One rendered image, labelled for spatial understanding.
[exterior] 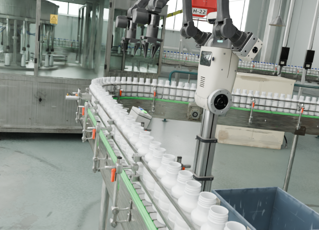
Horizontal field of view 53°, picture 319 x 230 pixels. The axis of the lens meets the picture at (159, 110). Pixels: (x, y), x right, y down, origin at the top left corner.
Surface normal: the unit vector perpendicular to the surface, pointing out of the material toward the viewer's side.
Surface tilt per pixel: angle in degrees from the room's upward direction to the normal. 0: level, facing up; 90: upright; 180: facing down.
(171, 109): 90
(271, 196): 90
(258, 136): 90
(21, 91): 90
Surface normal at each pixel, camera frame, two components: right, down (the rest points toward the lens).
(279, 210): -0.94, -0.04
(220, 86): 0.29, 0.40
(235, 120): 0.02, 0.20
